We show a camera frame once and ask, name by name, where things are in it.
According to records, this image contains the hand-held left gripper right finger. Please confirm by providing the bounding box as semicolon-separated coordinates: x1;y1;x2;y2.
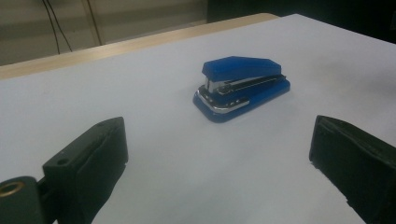
308;115;396;224

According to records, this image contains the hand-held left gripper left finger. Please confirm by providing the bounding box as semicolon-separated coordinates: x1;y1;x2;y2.
42;117;130;224

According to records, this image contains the blue stapler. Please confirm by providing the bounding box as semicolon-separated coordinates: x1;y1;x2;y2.
191;55;291;124

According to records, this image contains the white table cover sheet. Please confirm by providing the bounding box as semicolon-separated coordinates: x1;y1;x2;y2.
0;13;396;224

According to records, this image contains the wooden table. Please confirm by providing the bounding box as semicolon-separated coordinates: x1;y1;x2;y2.
0;12;279;81

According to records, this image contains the black curtain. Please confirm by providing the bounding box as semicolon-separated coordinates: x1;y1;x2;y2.
206;0;396;45

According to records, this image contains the black hanging cable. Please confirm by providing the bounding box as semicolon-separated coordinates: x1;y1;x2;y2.
41;0;61;55
46;0;74;53

